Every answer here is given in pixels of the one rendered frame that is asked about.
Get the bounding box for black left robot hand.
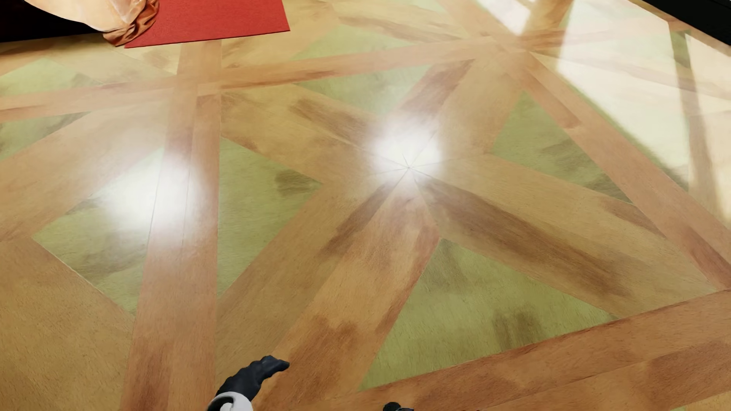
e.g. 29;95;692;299
216;355;290;402

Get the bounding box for beige draped cloth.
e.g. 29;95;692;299
24;0;160;46

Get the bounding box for red rug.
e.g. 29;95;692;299
124;0;291;49

